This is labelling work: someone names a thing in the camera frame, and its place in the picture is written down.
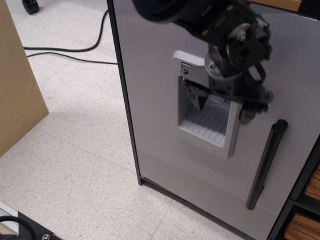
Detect grey ice dispenser panel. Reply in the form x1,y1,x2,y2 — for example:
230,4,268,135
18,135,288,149
172,50,242,159

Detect black caster wheel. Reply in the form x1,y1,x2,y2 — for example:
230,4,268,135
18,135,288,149
21,0,40,15

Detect dark grey fridge cabinet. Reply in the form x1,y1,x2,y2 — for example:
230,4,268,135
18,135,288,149
107,0,320,240

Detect thick black floor cable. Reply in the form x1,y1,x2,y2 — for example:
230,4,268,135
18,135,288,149
22,9,111,53

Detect orange folders on shelf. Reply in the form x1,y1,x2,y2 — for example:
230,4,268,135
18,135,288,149
283,165,320,240

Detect grey toy fridge door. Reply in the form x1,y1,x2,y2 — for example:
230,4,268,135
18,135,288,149
108,0,320,240

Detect black braided cable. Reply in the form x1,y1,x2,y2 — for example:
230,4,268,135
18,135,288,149
0,214,38,240

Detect light wooden board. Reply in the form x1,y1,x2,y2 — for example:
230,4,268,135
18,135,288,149
0,0,49,155

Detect wooden board top right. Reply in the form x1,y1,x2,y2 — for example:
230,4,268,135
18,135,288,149
251,0,302,12

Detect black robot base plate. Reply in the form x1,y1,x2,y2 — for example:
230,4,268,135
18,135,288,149
17,212,63,240

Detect thin black floor cable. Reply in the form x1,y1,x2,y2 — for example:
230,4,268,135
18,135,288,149
26,51,118,65

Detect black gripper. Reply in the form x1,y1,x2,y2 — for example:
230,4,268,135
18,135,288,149
180,62,274,125

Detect black fridge door handle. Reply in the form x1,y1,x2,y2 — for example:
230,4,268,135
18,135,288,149
245,119,289,211

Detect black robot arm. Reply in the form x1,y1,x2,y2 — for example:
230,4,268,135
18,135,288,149
133,0,273,124

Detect dark shelf unit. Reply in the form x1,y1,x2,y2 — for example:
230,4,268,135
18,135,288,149
267,139,320,240

